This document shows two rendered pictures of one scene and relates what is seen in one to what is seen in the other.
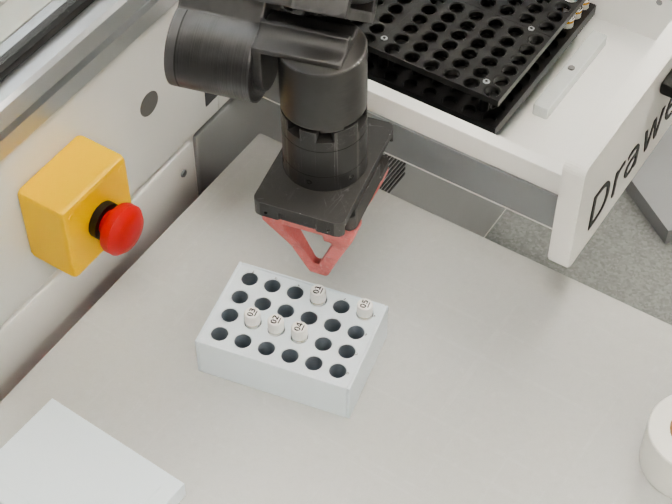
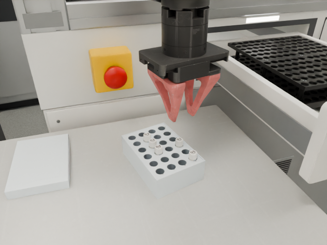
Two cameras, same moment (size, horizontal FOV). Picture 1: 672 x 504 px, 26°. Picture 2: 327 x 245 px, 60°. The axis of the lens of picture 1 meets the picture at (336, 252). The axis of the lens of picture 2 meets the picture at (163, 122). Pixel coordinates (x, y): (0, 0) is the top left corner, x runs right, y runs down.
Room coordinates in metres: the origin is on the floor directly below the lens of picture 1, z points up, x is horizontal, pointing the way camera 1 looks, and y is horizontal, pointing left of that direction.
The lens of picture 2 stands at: (0.40, -0.20, 1.07)
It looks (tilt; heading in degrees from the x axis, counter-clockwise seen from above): 33 degrees down; 39
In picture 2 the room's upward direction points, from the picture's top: straight up
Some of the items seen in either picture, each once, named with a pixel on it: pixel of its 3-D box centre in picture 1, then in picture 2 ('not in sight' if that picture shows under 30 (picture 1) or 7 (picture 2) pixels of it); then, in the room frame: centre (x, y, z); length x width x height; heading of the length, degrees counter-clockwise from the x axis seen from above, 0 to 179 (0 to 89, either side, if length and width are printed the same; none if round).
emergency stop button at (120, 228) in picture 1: (115, 226); (115, 76); (0.70, 0.16, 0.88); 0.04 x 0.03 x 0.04; 147
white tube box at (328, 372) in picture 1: (293, 338); (160, 156); (0.67, 0.03, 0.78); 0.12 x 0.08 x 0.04; 69
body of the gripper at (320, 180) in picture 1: (324, 141); (184, 36); (0.69, 0.01, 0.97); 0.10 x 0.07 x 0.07; 158
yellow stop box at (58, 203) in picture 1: (80, 207); (111, 69); (0.72, 0.19, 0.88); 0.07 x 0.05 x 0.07; 147
